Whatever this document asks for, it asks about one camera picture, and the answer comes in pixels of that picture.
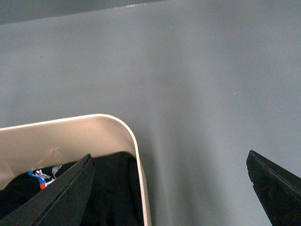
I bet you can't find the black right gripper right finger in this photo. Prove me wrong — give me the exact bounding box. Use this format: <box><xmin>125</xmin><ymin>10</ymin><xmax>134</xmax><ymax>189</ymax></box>
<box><xmin>246</xmin><ymin>150</ymin><xmax>301</xmax><ymax>226</ymax></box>

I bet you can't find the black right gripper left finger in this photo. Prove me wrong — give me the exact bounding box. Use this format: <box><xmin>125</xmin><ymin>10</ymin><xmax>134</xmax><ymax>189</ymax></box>
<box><xmin>0</xmin><ymin>154</ymin><xmax>95</xmax><ymax>226</ymax></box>

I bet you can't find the beige plastic laundry hamper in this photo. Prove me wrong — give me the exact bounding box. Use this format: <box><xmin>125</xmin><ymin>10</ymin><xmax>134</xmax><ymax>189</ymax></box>
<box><xmin>0</xmin><ymin>114</ymin><xmax>152</xmax><ymax>226</ymax></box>

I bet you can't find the black printed t-shirt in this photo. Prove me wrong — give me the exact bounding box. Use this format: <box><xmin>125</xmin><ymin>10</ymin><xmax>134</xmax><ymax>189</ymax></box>
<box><xmin>0</xmin><ymin>152</ymin><xmax>144</xmax><ymax>226</ymax></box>

